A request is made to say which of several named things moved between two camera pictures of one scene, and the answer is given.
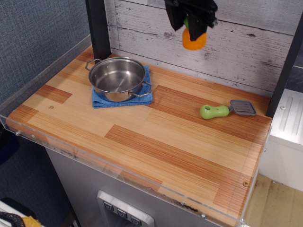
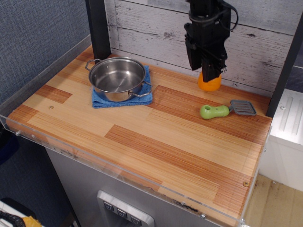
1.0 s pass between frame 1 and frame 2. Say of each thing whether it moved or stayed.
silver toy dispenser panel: stayed
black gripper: moved
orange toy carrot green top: moved
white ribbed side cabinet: stayed
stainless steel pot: stayed
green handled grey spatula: stayed
